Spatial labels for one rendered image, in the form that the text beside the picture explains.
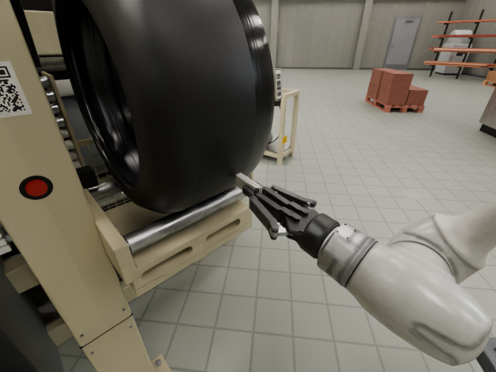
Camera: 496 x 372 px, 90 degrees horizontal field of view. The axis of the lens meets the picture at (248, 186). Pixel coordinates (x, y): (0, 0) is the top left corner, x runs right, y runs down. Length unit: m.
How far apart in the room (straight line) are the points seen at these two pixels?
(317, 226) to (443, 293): 0.17
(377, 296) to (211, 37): 0.44
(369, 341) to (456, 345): 1.17
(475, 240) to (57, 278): 0.76
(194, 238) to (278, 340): 0.93
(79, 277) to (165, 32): 0.53
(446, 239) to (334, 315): 1.15
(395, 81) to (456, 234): 5.51
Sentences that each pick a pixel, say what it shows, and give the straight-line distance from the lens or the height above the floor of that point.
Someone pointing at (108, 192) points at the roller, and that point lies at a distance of 0.83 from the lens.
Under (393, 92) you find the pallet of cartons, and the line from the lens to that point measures 5.99.
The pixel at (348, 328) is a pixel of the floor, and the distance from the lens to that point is 1.57.
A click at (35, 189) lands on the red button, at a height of 1.06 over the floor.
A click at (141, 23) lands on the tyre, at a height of 1.30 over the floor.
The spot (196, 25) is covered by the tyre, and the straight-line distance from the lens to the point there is 0.44.
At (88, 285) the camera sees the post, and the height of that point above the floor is 0.80.
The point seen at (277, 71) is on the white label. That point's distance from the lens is 0.54.
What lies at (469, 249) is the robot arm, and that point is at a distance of 0.52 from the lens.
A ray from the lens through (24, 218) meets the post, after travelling 0.60.
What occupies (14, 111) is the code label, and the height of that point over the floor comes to 1.19.
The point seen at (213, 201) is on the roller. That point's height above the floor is 0.92.
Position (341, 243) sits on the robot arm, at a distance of 0.41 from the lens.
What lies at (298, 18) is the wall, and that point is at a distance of 14.30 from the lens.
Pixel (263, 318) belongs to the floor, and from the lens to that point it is 1.51.
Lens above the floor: 1.28
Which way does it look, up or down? 30 degrees down
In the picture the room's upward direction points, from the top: straight up
